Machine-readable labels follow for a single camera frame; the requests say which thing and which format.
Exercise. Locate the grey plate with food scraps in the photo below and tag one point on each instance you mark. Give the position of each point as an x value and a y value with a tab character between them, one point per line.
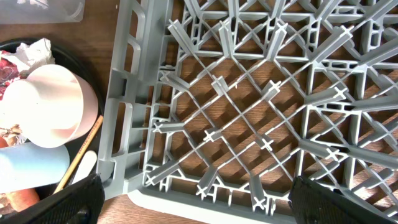
13	135

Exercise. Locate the white napkin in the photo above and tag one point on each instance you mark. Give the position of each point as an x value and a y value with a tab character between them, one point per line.
27	58

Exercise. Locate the pink saucer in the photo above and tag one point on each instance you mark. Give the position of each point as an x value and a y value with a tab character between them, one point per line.
90	109

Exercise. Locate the grey dishwasher rack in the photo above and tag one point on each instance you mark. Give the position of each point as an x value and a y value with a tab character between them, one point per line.
215	107

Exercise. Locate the black round tray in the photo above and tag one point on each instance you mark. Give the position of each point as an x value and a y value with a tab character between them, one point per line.
68	60

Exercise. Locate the wooden chopstick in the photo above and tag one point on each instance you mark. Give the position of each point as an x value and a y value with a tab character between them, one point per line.
80	154

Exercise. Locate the red snack wrapper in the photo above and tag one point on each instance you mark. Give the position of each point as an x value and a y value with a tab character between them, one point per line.
9	73

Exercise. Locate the orange carrot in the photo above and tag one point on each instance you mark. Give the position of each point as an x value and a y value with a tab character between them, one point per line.
22	199

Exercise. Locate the light blue cup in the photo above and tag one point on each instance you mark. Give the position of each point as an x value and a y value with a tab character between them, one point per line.
27	166

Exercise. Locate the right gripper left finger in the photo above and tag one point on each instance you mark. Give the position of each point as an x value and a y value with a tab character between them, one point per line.
81	202

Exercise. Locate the white plastic fork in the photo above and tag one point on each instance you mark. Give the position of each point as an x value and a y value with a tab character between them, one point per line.
86	165

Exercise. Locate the white cup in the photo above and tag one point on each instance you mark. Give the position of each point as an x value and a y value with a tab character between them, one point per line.
47	105

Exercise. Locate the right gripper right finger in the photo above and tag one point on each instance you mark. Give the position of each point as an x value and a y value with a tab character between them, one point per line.
314	204

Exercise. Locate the clear plastic bin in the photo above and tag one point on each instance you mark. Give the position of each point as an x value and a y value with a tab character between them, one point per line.
41	11

